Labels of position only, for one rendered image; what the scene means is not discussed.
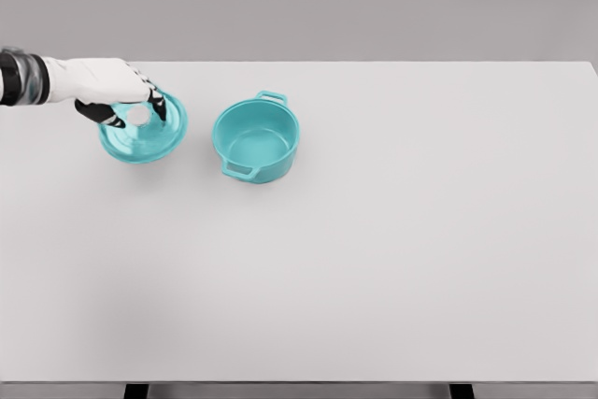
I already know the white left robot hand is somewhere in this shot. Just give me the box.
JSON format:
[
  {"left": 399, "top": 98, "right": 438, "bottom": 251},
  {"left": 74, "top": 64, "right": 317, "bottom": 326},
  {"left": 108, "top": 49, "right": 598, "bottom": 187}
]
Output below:
[{"left": 68, "top": 57, "right": 168, "bottom": 131}]

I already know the teal pot lid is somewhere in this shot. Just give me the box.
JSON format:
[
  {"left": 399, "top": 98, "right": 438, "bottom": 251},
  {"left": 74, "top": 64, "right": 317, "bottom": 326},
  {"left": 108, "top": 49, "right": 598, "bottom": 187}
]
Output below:
[{"left": 97, "top": 92, "right": 189, "bottom": 165}]

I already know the teal pot with handles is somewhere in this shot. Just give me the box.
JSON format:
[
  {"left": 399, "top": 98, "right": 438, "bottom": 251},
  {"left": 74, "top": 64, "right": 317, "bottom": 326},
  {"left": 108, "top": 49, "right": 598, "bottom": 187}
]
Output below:
[{"left": 212, "top": 89, "right": 301, "bottom": 185}]

